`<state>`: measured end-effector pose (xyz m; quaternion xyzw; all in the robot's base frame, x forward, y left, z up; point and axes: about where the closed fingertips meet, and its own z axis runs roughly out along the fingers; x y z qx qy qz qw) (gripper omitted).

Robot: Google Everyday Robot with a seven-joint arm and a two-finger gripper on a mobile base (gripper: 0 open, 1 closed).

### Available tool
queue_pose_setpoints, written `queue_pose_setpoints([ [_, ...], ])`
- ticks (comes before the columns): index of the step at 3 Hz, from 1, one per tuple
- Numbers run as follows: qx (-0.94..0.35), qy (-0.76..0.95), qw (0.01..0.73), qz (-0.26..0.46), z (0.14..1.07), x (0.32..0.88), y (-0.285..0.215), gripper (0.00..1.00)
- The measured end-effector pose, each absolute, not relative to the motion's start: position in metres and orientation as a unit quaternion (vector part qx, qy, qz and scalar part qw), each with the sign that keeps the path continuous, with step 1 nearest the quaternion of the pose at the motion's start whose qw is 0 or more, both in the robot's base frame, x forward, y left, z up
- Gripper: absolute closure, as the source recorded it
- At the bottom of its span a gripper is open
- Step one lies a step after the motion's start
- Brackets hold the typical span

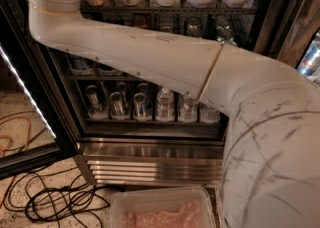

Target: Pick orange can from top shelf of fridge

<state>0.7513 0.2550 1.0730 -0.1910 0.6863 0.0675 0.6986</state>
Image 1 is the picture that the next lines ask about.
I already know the clear bin pink wrap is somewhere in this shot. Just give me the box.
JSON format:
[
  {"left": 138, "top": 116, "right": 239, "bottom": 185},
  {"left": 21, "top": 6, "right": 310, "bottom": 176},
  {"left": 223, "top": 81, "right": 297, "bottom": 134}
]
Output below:
[{"left": 110, "top": 187, "right": 216, "bottom": 228}]

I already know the bottom left silver can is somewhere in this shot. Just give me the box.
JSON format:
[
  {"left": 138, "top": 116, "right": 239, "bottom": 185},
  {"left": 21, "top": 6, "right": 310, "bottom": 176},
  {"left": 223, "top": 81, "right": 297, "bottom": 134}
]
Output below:
[{"left": 85, "top": 85, "right": 108, "bottom": 120}]

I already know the front blue pepsi can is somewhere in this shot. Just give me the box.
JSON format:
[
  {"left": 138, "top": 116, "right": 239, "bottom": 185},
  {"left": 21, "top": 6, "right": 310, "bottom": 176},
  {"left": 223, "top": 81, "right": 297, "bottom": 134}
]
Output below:
[{"left": 97, "top": 64, "right": 122, "bottom": 77}]

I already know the open glass fridge door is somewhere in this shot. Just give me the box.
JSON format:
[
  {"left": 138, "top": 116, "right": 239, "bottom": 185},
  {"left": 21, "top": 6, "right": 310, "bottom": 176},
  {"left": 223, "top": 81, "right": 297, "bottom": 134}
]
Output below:
[{"left": 0, "top": 0, "right": 76, "bottom": 179}]

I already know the black floor cable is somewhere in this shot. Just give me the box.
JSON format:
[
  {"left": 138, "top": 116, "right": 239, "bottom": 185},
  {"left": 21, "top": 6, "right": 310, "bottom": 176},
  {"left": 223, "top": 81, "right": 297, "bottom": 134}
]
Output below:
[{"left": 3, "top": 161, "right": 121, "bottom": 228}]

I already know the bottom middle silver can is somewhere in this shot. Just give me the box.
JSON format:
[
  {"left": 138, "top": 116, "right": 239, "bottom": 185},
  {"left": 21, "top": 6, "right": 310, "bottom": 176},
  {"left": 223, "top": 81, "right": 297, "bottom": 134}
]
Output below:
[{"left": 110, "top": 92, "right": 129, "bottom": 120}]

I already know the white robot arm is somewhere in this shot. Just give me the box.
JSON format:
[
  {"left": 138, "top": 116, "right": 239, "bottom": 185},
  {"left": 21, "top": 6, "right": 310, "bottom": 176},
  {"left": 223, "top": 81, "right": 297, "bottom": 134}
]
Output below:
[{"left": 28, "top": 0, "right": 320, "bottom": 228}]

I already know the right water bottle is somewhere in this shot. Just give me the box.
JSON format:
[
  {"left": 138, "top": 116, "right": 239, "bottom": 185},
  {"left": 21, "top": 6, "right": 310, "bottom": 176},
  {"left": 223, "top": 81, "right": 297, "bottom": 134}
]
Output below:
[{"left": 200, "top": 104, "right": 220, "bottom": 124}]

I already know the orange floor cable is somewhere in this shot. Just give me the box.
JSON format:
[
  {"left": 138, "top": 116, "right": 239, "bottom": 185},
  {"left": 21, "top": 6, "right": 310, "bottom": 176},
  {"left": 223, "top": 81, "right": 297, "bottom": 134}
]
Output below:
[{"left": 0, "top": 115, "right": 32, "bottom": 206}]

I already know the water bottle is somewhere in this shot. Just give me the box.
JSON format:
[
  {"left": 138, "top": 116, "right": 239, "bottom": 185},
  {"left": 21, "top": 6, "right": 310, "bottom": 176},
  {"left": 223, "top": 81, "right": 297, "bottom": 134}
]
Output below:
[
  {"left": 200, "top": 104, "right": 220, "bottom": 124},
  {"left": 156, "top": 87, "right": 175, "bottom": 122},
  {"left": 178, "top": 95, "right": 199, "bottom": 123}
]

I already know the middle water bottle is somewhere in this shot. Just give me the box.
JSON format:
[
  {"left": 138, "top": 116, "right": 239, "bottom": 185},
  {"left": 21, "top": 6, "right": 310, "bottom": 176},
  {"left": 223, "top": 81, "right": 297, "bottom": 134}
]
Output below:
[{"left": 178, "top": 95, "right": 199, "bottom": 123}]

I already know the left water bottle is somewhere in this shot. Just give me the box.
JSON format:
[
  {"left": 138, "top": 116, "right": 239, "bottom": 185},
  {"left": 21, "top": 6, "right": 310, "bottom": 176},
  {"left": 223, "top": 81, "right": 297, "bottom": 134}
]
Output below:
[{"left": 156, "top": 87, "right": 175, "bottom": 122}]

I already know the stainless steel fridge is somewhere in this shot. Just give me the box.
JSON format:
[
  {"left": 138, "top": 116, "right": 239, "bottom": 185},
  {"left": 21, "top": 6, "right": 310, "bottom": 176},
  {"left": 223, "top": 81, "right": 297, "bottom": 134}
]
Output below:
[{"left": 13, "top": 0, "right": 320, "bottom": 190}]

